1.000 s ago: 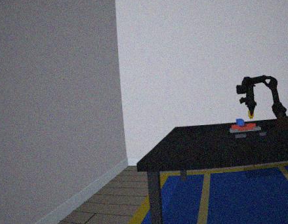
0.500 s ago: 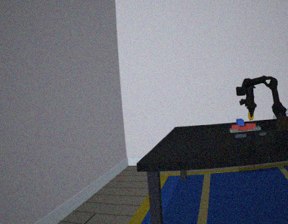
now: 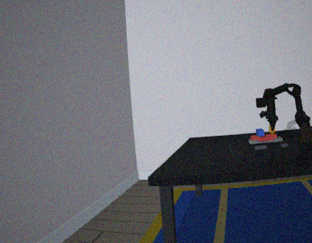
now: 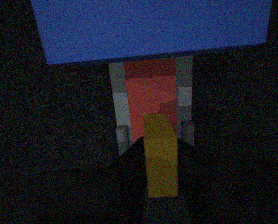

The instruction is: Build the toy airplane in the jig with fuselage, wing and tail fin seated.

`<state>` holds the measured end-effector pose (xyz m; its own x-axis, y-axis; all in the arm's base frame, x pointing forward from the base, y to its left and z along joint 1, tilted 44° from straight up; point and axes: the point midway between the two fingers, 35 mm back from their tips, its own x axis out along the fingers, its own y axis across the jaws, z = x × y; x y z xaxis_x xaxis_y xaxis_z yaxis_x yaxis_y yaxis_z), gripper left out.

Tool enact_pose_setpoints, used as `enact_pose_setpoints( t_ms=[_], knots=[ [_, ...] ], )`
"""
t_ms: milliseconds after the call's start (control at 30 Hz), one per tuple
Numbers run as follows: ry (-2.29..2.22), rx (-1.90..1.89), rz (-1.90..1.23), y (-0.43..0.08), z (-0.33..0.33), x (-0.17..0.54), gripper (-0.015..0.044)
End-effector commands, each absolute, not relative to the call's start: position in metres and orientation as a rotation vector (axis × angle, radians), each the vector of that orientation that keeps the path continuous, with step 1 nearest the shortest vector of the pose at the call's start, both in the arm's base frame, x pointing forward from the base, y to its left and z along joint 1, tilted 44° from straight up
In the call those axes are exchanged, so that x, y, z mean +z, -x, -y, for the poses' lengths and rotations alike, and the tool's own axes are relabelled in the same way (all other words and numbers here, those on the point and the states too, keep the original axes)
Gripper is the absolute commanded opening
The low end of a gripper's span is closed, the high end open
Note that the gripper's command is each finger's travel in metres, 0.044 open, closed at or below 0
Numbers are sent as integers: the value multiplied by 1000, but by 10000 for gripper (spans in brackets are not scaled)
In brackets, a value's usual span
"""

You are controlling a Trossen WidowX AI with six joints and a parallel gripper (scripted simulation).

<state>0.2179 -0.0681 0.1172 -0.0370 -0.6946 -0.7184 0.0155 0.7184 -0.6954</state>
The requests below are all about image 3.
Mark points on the blue rectangular block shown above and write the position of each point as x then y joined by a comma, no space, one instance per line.
259,132

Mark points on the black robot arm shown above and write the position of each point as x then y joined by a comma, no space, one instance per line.
269,100

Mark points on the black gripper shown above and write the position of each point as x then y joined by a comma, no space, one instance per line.
272,118

